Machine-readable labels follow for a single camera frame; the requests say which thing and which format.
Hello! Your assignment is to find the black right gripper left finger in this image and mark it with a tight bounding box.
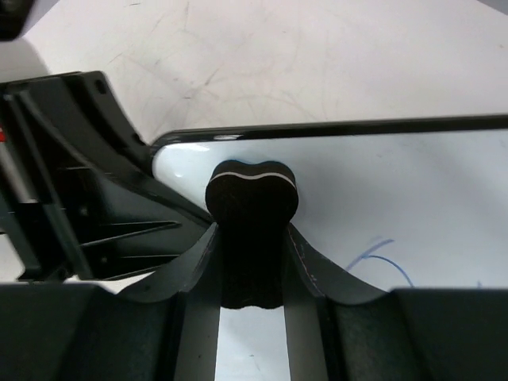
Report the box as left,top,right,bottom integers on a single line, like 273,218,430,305
1,225,220,380

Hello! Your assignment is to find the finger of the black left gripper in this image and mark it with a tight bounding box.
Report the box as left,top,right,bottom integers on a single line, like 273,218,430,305
18,71,211,281

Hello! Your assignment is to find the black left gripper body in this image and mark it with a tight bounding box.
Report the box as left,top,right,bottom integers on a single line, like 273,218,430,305
1,80,44,278

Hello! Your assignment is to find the black whiteboard eraser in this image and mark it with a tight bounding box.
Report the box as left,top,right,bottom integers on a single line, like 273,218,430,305
205,160,298,310

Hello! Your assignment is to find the small black-framed whiteboard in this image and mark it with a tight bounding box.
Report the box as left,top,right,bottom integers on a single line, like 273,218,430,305
150,113,508,381

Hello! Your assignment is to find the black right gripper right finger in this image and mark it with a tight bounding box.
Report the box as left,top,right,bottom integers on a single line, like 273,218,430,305
282,227,507,380

